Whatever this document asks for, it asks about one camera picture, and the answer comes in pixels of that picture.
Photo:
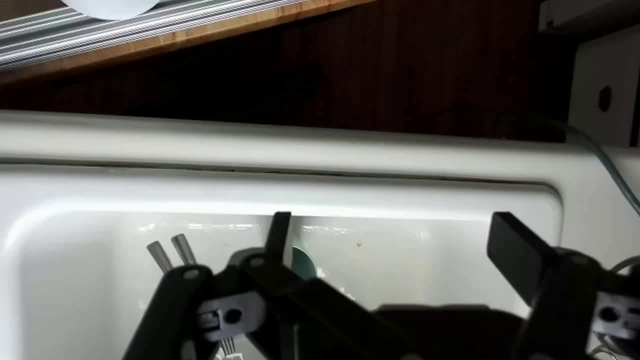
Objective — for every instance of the white drawer cabinet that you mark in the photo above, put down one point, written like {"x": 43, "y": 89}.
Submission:
{"x": 592, "y": 73}

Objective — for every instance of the metal sink drain strainer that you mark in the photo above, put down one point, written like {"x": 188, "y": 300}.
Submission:
{"x": 305, "y": 262}

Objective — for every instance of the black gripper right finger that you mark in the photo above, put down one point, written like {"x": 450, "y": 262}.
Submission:
{"x": 560, "y": 300}

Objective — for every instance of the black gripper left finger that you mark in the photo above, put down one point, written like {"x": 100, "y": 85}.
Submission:
{"x": 173, "y": 313}

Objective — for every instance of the white kitchen sink basin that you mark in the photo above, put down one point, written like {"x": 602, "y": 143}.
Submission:
{"x": 401, "y": 200}

